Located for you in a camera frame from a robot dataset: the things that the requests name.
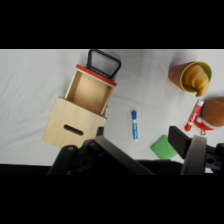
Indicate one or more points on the green block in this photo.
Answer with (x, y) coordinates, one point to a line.
(161, 148)

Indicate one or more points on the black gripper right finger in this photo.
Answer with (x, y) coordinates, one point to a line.
(193, 156)

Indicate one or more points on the blue marker pen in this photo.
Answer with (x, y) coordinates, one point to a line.
(134, 128)

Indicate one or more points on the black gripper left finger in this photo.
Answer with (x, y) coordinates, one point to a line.
(110, 156)

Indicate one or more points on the light wooden drawer box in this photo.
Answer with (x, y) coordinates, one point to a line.
(71, 116)

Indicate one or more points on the red cup yellow-green inside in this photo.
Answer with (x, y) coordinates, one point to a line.
(175, 75)

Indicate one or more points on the brown round plush toy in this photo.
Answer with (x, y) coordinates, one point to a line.
(215, 111)

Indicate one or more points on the yellow toy croissant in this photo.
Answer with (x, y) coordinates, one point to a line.
(198, 78)

